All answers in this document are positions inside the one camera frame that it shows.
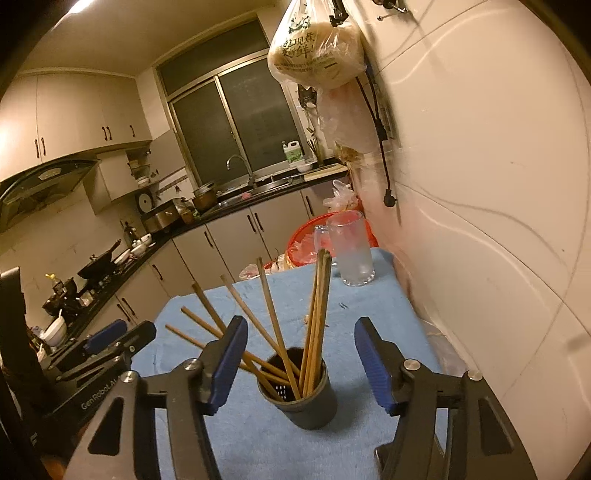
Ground wooden chopstick five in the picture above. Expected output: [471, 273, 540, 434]
[180, 307, 288, 382]

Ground wooden chopstick four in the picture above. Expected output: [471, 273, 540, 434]
[191, 280, 283, 400]

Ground wooden chopstick three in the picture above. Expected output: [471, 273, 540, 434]
[300, 249, 325, 397]

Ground wooden chopstick two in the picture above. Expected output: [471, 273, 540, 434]
[221, 275, 280, 354]

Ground wooden chopstick eight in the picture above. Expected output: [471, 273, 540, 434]
[256, 257, 301, 400]

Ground wooden chopstick six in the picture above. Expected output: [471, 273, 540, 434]
[165, 324, 288, 386]

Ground wooden chopstick seven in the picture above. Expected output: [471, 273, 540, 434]
[307, 249, 332, 394]

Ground wooden chopstick one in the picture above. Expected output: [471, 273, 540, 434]
[304, 249, 332, 397]

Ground lower kitchen cabinets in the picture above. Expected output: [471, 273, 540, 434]
[76, 173, 345, 337]

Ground kitchen cabinets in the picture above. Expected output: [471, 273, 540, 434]
[1, 72, 151, 180]
[76, 173, 345, 337]

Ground upper kitchen cabinets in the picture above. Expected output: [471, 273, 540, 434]
[1, 72, 151, 180]

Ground kitchen window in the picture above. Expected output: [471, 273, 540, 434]
[156, 20, 305, 186]

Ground white bowl on counter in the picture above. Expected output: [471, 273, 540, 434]
[40, 316, 67, 347]

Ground yellow cap oil bottle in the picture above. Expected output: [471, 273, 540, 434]
[45, 273, 64, 295]

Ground blue table cloth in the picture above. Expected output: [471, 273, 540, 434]
[128, 247, 452, 480]

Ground black wok pan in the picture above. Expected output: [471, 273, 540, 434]
[77, 239, 121, 280]

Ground black chopstick holder cup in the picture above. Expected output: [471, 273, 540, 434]
[256, 347, 340, 431]

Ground black range hood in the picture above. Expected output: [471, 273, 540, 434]
[1, 159, 97, 232]

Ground clear glass pitcher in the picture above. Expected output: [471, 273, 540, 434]
[315, 210, 375, 287]

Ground red plastic basket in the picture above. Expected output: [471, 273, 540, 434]
[287, 210, 379, 266]

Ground brown cooking pot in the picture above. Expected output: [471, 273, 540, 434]
[192, 182, 218, 214]

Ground chrome sink faucet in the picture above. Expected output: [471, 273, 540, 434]
[225, 154, 257, 188]

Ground green detergent bottle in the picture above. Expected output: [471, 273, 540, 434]
[283, 140, 304, 165]

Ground white plastic shopping bag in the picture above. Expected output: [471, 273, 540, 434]
[267, 1, 366, 90]

